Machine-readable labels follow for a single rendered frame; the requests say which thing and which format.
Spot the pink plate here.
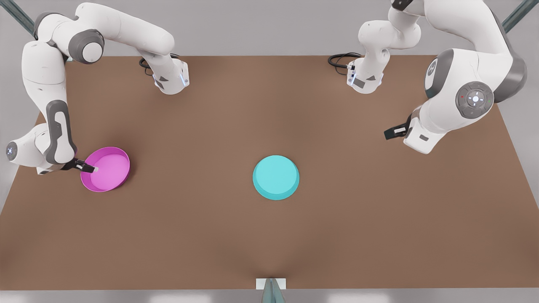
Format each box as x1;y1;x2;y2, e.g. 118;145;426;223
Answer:
80;147;131;193

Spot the blue plate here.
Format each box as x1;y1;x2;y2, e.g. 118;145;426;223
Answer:
253;155;300;201

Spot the black cable loop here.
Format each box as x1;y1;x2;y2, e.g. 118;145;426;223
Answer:
328;53;363;76
139;53;181;77

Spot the silver frame post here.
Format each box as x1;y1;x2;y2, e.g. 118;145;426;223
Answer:
501;0;539;34
0;0;36;39
256;278;287;303

